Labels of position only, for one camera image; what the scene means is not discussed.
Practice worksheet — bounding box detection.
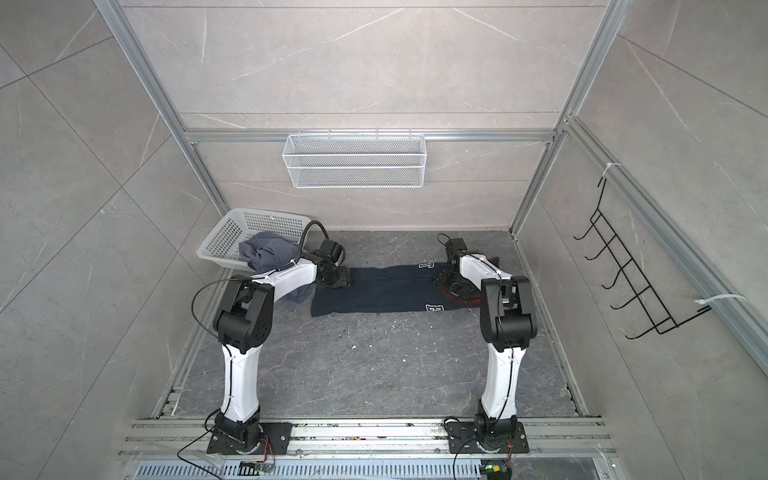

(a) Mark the navy red-trimmed tank top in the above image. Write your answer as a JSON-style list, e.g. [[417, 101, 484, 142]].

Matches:
[[310, 258, 509, 317]]

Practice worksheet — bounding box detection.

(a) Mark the grey-blue tank top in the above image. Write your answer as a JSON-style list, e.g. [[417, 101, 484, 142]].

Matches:
[[238, 231, 311, 303]]

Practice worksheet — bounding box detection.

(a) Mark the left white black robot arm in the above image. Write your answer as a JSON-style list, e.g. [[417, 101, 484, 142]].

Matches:
[[213, 238, 350, 453]]

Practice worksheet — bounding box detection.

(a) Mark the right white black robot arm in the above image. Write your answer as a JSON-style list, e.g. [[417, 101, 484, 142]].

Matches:
[[437, 248, 538, 451]]

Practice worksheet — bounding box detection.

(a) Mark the white plastic laundry basket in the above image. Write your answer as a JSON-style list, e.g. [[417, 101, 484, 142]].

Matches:
[[196, 207, 313, 272]]

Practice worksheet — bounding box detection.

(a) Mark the left black corrugated cable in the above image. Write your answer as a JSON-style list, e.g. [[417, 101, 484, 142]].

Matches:
[[295, 219, 330, 265]]

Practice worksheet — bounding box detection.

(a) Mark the white wire mesh shelf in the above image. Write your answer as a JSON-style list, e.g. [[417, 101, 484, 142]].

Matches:
[[282, 133, 428, 189]]

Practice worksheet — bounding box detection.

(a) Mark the black wire hook rack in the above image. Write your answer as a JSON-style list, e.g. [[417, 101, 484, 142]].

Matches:
[[573, 178, 712, 340]]

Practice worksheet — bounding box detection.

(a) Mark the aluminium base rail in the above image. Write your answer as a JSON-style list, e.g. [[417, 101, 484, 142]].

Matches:
[[116, 417, 627, 479]]

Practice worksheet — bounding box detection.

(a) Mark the aluminium frame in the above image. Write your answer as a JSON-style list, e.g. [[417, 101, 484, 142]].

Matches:
[[96, 1, 767, 370]]

